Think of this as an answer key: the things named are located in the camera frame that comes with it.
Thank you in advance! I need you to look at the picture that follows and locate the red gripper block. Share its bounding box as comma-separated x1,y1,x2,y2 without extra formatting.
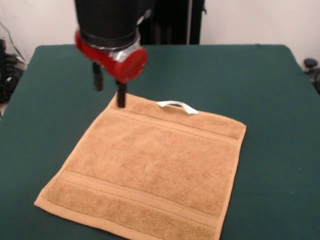
74,29,149,109

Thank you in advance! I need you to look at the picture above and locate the tan terry towel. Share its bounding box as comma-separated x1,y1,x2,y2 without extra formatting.
33,92,248,240

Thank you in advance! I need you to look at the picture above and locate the dark green table cloth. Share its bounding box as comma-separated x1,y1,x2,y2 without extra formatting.
0,44,320,240

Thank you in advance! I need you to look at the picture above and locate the black round chair base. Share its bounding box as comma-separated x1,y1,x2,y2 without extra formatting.
303,57,320,95

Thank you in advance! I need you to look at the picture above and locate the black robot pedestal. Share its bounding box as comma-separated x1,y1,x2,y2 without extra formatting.
138,0,207,45

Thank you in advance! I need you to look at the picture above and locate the black equipment pile with cables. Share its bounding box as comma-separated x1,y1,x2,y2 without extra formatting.
0,37,26,104

